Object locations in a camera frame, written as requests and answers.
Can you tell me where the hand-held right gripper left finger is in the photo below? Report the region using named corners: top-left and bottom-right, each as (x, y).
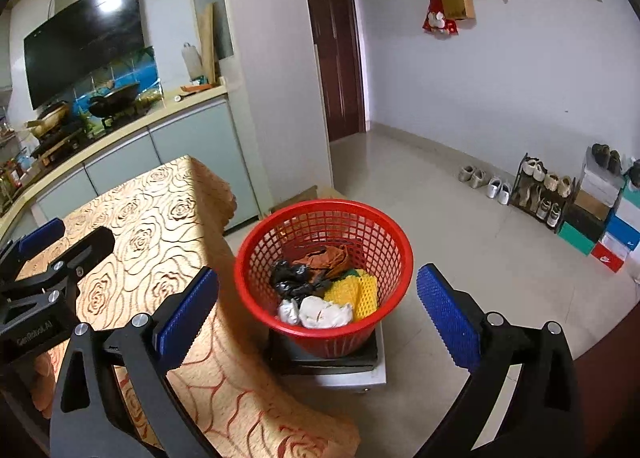
top-left (49, 265), bottom-right (236, 458)

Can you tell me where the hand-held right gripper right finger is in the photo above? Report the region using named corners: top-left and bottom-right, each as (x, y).
top-left (414, 263), bottom-right (586, 458)

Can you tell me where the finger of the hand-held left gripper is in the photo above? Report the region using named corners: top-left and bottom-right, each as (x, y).
top-left (0, 218), bottom-right (67, 287)
top-left (0, 226), bottom-right (116, 327)

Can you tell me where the white plastic bag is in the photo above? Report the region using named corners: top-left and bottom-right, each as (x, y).
top-left (277, 299), bottom-right (301, 325)

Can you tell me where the black plastic bag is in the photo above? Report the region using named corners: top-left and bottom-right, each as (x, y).
top-left (270, 260), bottom-right (333, 299)

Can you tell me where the red plastic mesh basket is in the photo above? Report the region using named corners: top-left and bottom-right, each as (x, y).
top-left (234, 198), bottom-right (415, 359)

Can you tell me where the white paper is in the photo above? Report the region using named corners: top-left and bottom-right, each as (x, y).
top-left (298, 295), bottom-right (353, 329)

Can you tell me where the orange brown wrapper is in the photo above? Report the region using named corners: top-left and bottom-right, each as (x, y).
top-left (295, 245), bottom-right (353, 283)

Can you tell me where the rose patterned tablecloth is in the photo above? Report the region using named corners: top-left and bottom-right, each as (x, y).
top-left (15, 155), bottom-right (361, 458)

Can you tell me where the metal condiment rack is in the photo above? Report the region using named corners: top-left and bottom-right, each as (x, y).
top-left (0, 123), bottom-right (36, 209)

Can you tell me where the black gas stove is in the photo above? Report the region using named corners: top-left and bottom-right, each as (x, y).
top-left (32, 105), bottom-right (153, 159)

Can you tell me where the scale under basket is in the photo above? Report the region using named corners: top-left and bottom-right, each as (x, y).
top-left (280, 320), bottom-right (388, 396)

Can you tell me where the kitchen counter cabinet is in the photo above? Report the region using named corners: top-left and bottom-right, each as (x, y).
top-left (0, 85), bottom-right (261, 243)

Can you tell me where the yellow cooking pot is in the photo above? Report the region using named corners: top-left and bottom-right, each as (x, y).
top-left (26, 102), bottom-right (72, 139)

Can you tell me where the dark shoe rack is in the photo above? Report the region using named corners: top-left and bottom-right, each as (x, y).
top-left (508, 153), bottom-right (577, 233)

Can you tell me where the black wok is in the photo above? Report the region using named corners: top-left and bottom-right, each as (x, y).
top-left (89, 82), bottom-right (142, 117)

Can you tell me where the cluster of assorted shoes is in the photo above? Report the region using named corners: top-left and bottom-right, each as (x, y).
top-left (515, 158), bottom-right (573, 229)

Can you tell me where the stack of shoe boxes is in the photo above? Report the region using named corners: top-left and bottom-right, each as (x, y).
top-left (556, 148), bottom-right (640, 279)

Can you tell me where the black range hood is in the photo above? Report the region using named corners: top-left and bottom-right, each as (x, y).
top-left (23, 0), bottom-right (146, 111)

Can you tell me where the wooden cutting board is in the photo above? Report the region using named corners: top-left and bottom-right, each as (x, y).
top-left (198, 4), bottom-right (218, 83)

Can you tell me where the red hanging bag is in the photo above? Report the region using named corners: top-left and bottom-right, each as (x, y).
top-left (422, 0), bottom-right (458, 37)

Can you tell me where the dark wooden door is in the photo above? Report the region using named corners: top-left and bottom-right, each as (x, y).
top-left (298, 0), bottom-right (367, 142)

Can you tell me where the pale wall cabinet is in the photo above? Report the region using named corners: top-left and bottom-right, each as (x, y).
top-left (0, 8), bottom-right (13, 88)

